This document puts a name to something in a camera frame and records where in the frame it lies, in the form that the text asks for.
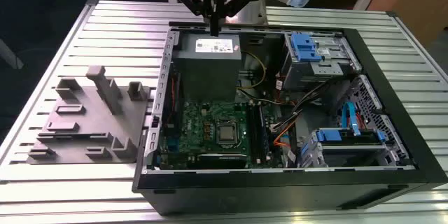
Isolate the silver CPU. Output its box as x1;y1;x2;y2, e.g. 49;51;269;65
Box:
216;125;240;141

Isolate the black white wire bundle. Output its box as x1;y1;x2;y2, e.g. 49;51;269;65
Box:
270;77;353;133

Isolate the metal disk bay cage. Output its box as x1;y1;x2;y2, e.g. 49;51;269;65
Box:
297;128;412;169
282;32;361;91

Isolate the green motherboard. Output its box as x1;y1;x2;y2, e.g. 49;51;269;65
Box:
158;100;286;170

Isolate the orange yellow wire bundle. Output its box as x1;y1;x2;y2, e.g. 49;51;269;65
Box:
272;126;298;148

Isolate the blue disk carrier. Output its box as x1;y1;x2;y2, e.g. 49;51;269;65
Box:
289;33;322;62
316;129;388;146

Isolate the grey parts rack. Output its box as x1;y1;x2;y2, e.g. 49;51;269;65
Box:
25;65;152;166

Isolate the grey power supply unit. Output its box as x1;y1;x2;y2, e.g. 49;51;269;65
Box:
173;34;242;101

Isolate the black PC case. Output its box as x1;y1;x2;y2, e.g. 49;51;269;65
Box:
130;20;448;216

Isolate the black RAM slot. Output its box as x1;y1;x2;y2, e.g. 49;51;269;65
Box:
245;102;261;168

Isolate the black graphics card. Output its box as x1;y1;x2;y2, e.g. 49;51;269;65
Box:
186;152;248;170

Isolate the blue SATA cable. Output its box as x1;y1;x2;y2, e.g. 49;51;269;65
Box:
341;102;361;137

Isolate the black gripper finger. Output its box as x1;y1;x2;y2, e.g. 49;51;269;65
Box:
170;0;216;37
214;0;260;37

